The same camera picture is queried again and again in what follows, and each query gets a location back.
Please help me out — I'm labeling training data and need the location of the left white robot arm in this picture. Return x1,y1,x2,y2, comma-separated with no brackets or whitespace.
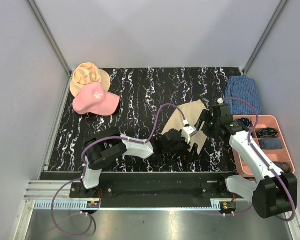
80,124,198,198

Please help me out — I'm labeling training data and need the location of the dark patterned rolled sock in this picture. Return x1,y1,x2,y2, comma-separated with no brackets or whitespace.
274,161,292,174

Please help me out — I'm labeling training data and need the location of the grey blue rolled sock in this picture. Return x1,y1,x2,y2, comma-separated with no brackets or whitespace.
259,138,283,150

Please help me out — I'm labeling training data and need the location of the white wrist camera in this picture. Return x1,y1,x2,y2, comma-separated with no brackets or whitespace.
215,98,225,105
181,119,198,144

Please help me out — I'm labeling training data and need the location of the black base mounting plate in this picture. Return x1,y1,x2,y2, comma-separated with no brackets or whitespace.
69,172,238,199

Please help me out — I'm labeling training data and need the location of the slotted aluminium rail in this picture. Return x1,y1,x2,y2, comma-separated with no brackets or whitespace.
25,181,235,211

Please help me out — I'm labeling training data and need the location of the pink baseball cap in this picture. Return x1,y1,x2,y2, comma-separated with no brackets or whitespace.
72,82,121,116

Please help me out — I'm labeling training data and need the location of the aluminium frame post right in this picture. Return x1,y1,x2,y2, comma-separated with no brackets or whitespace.
242,0,289,75

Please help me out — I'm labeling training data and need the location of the teal patterned rolled sock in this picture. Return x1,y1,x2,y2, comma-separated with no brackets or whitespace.
257,127,279,138

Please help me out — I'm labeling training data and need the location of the aluminium frame post left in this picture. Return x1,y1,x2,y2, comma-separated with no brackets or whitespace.
27,0,73,76

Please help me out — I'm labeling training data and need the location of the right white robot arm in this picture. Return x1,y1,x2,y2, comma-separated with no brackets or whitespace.
195,102,298,222

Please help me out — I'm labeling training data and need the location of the beige bucket hat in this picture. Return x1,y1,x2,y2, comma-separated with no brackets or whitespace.
69,62,111,97

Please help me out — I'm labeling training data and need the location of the pink divided organizer tray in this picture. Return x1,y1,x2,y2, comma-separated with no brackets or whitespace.
233,115,295,173

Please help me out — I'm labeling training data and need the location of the aluminium frame post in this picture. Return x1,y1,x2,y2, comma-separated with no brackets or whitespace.
242,0,289,75
27,0,73,76

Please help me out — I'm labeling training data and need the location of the beige cloth napkin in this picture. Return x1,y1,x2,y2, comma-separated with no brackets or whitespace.
161,100,208,155

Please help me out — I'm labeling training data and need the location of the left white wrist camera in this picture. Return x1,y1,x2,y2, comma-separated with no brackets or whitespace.
181,119,198,144

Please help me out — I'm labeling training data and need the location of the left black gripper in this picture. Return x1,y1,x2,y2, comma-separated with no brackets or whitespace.
163,134,200,164

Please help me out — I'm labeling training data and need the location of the blue checkered folded cloth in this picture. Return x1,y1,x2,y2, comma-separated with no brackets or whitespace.
224,75,264,116

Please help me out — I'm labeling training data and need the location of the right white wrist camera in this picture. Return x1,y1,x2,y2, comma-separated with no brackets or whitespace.
215,98,225,105

